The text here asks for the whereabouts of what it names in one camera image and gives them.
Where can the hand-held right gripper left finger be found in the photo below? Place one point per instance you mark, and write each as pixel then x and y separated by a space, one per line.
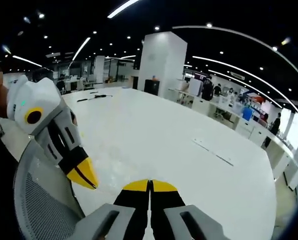
pixel 131 215

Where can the blue storage box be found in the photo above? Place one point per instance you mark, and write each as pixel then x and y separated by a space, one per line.
pixel 247 113

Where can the grey mesh office chair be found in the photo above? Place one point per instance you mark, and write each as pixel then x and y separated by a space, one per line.
pixel 39 200

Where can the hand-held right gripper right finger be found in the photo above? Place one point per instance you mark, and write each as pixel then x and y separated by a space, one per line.
pixel 169 215

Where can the long white counter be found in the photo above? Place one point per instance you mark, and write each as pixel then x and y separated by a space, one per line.
pixel 279 160

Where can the black cabinet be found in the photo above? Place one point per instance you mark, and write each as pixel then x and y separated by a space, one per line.
pixel 151 86

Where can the white appliance box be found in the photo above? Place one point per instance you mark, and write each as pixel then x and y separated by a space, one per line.
pixel 195 87

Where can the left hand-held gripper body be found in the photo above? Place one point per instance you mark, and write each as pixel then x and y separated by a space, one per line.
pixel 39 95

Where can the black slim tool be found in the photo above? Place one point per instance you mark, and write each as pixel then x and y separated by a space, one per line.
pixel 82 100
pixel 102 96

